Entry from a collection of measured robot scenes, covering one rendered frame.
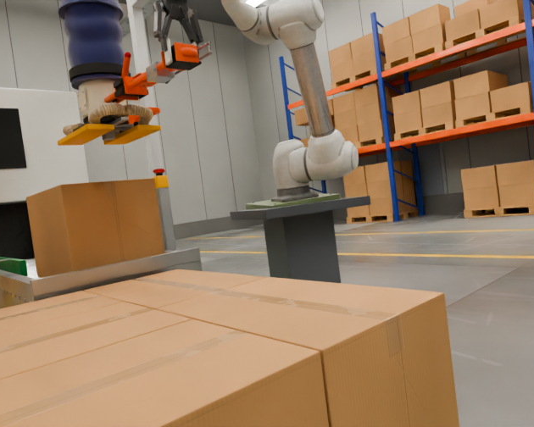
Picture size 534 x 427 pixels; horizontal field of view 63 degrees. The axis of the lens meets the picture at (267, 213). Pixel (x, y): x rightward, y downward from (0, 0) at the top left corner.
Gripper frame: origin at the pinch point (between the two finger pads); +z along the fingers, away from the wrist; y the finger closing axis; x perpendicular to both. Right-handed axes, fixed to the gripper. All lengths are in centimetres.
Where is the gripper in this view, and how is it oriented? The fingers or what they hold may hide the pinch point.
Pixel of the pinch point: (181, 56)
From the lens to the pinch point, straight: 140.4
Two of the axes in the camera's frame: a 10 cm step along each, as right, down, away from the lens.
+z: 1.2, 9.9, 0.3
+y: -7.5, 1.2, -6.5
